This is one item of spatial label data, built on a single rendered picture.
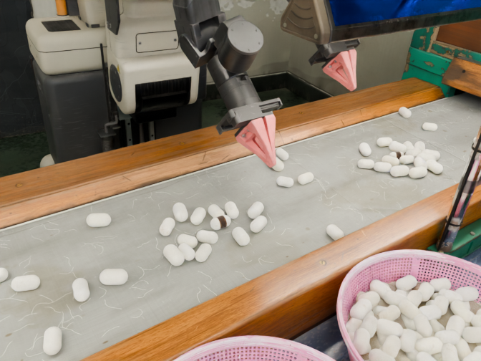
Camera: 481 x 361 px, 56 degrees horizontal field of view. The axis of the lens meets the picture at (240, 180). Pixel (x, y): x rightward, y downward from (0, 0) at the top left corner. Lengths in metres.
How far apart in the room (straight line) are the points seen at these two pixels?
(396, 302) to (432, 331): 0.06
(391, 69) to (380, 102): 1.46
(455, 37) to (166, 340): 1.12
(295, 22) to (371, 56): 2.16
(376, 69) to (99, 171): 2.12
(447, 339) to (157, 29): 0.99
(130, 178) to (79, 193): 0.09
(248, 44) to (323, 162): 0.33
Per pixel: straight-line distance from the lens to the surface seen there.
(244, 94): 0.74
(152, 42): 1.28
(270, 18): 3.19
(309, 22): 0.58
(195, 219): 0.71
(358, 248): 0.68
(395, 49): 2.63
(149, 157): 0.86
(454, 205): 0.76
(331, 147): 0.99
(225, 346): 0.53
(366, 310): 0.63
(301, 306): 0.62
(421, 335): 0.64
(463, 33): 1.38
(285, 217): 0.75
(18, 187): 0.82
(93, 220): 0.73
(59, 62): 1.50
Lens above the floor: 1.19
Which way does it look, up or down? 32 degrees down
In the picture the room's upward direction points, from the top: 4 degrees clockwise
